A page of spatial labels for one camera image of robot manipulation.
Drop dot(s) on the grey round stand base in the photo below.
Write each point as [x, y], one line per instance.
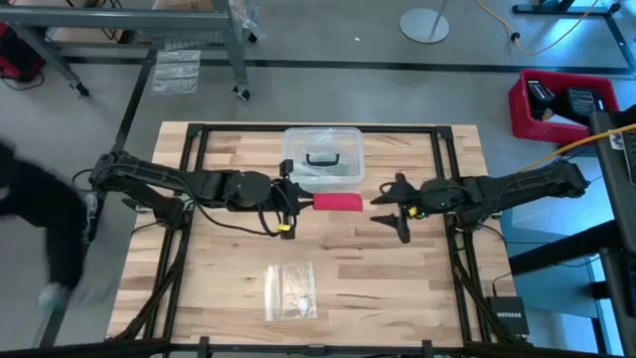
[417, 25]

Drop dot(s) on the black ribbed device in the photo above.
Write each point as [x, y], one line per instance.
[581, 102]

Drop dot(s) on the black aluminium table frame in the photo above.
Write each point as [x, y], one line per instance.
[397, 129]

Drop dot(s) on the person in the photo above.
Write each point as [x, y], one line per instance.
[45, 204]

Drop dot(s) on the black Netgear network switch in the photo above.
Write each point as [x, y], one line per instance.
[508, 315]

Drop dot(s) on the red tool case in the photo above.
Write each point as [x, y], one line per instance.
[15, 59]

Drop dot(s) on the grey metal cart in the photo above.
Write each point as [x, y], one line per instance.
[124, 21]

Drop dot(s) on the clear zip bag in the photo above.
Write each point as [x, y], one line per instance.
[290, 293]

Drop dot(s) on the cardboard box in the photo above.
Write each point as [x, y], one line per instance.
[184, 5]

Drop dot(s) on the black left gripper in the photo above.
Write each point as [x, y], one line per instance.
[283, 196]

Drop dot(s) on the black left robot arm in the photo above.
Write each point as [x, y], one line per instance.
[164, 176]

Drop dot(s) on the black floor stand frame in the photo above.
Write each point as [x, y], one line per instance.
[546, 9]

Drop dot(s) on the clear plastic lidded container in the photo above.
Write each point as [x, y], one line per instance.
[323, 141]

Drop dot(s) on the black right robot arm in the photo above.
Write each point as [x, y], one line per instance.
[512, 186]

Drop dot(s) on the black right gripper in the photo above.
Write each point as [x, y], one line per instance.
[412, 201]

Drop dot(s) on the red plastic crate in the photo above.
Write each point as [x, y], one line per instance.
[541, 133]

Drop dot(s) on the black boxy device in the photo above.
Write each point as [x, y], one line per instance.
[539, 94]

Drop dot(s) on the red elastic bandage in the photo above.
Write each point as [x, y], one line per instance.
[338, 202]

